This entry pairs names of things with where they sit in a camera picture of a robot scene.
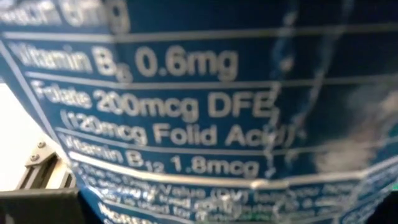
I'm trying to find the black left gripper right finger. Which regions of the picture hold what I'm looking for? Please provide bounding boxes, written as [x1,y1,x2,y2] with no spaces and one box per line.
[366,190,398,224]

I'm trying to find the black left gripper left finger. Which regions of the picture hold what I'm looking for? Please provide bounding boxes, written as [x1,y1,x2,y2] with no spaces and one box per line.
[0,187,103,224]

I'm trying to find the blue cereal box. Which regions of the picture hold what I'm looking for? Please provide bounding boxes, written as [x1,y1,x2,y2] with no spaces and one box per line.
[0,0,398,224]

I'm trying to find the silver metal frame bracket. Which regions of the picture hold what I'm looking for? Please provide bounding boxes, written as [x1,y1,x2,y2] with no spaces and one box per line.
[17,136,77,190]

